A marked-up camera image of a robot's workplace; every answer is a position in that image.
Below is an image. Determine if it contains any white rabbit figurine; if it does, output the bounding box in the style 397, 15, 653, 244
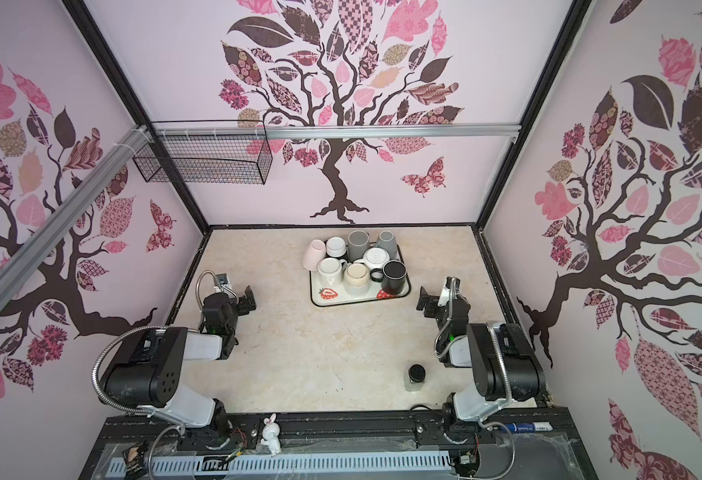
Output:
260, 413, 282, 456

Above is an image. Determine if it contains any blue white marker pen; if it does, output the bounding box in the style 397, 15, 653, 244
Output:
503, 422, 554, 433

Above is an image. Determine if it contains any white round mug centre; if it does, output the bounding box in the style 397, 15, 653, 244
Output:
354, 247, 391, 274

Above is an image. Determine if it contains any black mug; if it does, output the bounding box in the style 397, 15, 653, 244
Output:
370, 260, 407, 296

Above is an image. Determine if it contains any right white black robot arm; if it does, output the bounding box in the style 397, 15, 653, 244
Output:
416, 277, 546, 428

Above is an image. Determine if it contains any pink upside-down mug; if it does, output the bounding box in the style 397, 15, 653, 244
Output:
301, 239, 326, 272

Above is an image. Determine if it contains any white strawberry tray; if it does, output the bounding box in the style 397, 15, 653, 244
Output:
309, 271, 412, 307

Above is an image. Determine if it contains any tall grey mug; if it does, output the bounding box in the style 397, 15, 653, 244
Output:
347, 230, 370, 262

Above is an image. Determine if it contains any black wire basket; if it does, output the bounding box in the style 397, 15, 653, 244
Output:
132, 119, 274, 185

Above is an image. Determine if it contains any diagonal aluminium rail left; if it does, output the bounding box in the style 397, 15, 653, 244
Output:
0, 126, 150, 312

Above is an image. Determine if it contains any black front base frame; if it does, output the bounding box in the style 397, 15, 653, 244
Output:
79, 405, 597, 479

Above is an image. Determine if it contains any cream mug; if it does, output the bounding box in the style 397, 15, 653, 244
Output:
343, 263, 371, 297

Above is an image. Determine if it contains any small grey mug right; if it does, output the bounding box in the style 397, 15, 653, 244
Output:
376, 230, 398, 259

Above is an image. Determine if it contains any horizontal aluminium rail back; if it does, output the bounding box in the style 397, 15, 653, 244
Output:
155, 123, 521, 140

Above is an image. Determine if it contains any white slotted cable duct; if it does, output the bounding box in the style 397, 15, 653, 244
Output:
106, 451, 453, 479

